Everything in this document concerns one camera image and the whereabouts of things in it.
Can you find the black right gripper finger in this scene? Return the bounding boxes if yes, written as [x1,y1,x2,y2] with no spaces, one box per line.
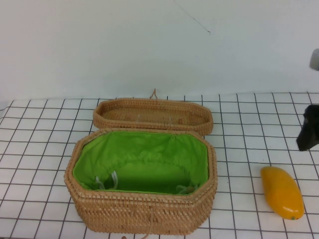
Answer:
[296,104,319,152]

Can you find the yellow toy mango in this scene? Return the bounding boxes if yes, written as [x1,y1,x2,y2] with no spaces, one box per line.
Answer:
[260,166,306,221]

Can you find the woven rattan basket lid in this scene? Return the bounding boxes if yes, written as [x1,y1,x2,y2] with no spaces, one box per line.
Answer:
[93,97,214,137]

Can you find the green fabric basket liner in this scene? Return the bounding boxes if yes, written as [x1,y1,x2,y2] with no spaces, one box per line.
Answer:
[72,131,209,196]

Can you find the woven rattan basket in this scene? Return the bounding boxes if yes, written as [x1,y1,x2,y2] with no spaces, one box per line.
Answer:
[63,128,219,236]

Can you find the white black-grid tablecloth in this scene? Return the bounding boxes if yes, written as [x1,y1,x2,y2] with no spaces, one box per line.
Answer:
[0,92,319,239]

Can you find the white liner drawstring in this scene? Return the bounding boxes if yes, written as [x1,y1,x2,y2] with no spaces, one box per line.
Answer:
[94,171,119,190]
[175,183,199,195]

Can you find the tan basket toggle cord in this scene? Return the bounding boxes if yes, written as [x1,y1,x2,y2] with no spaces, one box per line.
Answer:
[121,215,154,239]

